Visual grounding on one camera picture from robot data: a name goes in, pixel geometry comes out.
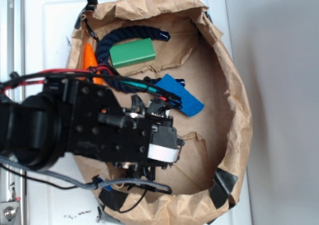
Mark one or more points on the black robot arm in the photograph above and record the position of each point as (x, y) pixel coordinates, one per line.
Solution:
(29, 130)

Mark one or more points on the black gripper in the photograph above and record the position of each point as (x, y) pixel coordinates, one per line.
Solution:
(93, 124)

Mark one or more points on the green block sponge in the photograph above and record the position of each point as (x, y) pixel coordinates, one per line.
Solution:
(131, 53)

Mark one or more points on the blue sponge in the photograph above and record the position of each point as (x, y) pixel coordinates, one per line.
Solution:
(190, 106)

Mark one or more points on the brown paper bag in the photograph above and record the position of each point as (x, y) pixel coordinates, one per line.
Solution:
(207, 180)

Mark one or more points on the aluminium rail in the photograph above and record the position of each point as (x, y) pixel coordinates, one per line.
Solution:
(13, 202)

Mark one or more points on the orange toy carrot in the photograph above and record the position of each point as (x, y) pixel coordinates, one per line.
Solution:
(90, 61)

